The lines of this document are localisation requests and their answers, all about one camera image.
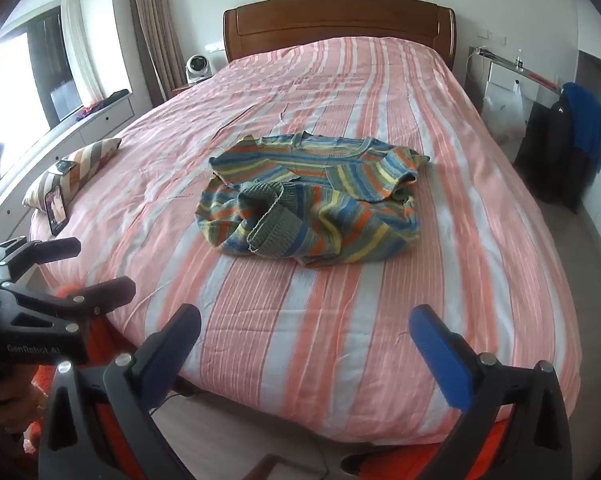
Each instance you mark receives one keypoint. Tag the beige curtain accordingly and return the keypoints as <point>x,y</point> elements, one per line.
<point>155,25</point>

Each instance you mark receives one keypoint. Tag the white wall socket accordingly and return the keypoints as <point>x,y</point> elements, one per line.
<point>214,47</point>

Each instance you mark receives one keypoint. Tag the orange fluffy cloth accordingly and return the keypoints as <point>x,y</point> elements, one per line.
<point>105,340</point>

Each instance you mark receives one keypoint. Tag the wooden nightstand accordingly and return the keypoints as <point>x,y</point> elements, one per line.
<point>180,90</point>

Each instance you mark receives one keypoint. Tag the pink striped bedspread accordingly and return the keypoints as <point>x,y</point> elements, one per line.
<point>380,335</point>

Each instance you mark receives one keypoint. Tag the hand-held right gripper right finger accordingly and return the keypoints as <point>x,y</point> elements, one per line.
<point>440,360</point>

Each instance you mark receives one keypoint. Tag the red flat item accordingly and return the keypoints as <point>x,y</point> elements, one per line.
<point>540,78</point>

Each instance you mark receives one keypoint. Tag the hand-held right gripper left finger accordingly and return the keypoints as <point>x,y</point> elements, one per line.
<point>165,355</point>

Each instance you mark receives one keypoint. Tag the white desk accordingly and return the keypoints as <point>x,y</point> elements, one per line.
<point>505,80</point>

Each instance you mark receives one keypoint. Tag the white sheer curtain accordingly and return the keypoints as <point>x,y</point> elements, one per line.
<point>80,50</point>

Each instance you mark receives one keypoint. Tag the black jacket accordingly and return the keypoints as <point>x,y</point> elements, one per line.
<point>555,150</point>

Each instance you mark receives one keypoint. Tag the wooden headboard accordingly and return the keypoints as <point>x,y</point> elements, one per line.
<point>330,25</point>

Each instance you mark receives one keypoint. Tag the white plastic bag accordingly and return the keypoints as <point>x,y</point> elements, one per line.
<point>505,115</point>

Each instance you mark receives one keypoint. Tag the striped pillow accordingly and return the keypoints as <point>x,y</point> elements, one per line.
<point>90,157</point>

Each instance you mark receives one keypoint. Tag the window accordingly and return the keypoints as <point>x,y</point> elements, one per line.
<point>45,60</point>

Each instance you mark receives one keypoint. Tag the small grey device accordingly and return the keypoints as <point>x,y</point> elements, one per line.
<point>65,166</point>

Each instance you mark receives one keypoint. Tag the blue cloth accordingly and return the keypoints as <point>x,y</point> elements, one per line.
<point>587,120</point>

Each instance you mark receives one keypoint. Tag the white window seat cabinet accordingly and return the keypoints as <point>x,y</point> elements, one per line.
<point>105,115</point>

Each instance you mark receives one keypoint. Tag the white round fan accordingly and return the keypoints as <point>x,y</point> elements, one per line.
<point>198,66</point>

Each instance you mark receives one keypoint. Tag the striped knit sweater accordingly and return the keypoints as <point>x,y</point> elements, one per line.
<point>330,210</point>

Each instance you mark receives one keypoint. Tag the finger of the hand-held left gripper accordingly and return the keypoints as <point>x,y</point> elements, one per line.
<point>55,249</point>
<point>115,290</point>

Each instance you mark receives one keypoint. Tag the white wall switch panel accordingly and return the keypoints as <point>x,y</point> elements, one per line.
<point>492,36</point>

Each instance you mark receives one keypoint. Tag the small clear bottle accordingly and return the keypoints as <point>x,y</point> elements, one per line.
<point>519,62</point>

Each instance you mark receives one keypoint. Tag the black smartphone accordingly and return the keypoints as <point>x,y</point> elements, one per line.
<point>56,210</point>

